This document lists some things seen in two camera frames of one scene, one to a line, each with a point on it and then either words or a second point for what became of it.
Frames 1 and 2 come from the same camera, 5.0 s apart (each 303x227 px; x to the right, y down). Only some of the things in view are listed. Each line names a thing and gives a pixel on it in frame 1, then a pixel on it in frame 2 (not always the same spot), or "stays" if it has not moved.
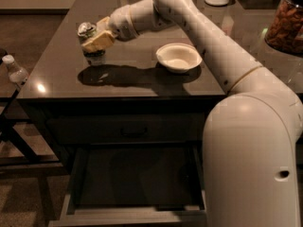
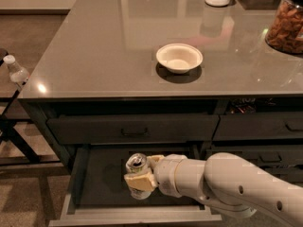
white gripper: [119, 23] -> [166, 173]
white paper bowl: [178, 58] stays
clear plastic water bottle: [18, 75] stays
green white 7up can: [85, 31] -> [137, 163]
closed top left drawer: [129, 129] stays
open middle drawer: [134, 185] stays
